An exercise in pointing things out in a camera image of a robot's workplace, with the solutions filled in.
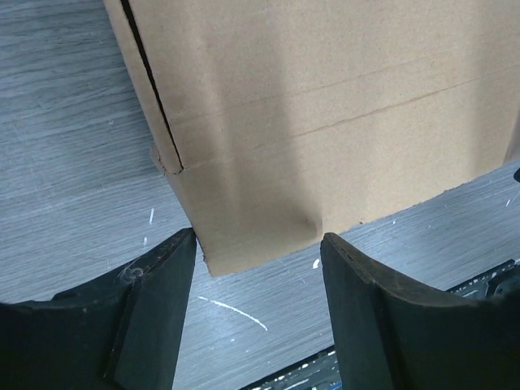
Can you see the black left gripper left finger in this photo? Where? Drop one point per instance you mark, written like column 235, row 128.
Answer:
column 121, row 330

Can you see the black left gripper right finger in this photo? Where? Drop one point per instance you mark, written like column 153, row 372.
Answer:
column 391, row 331

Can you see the cardboard box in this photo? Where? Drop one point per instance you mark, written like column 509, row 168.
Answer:
column 276, row 122

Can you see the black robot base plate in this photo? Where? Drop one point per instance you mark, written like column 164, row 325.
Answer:
column 321, row 370

